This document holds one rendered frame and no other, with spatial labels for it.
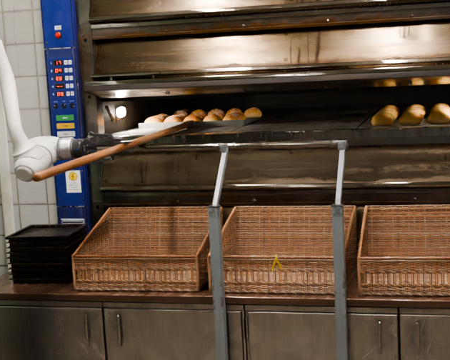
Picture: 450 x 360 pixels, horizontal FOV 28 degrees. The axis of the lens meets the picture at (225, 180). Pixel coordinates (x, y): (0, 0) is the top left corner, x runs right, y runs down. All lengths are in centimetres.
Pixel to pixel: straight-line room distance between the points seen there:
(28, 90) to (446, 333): 220
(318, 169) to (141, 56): 96
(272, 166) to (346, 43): 63
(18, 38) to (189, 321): 160
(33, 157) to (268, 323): 112
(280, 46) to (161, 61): 55
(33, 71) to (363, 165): 160
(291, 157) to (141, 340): 104
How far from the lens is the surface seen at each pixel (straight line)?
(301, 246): 396
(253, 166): 403
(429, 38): 390
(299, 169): 398
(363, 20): 391
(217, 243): 349
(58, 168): 296
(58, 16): 425
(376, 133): 392
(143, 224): 415
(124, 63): 415
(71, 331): 386
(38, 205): 440
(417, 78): 379
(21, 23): 436
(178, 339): 370
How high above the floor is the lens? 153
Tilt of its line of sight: 8 degrees down
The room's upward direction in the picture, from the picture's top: 3 degrees counter-clockwise
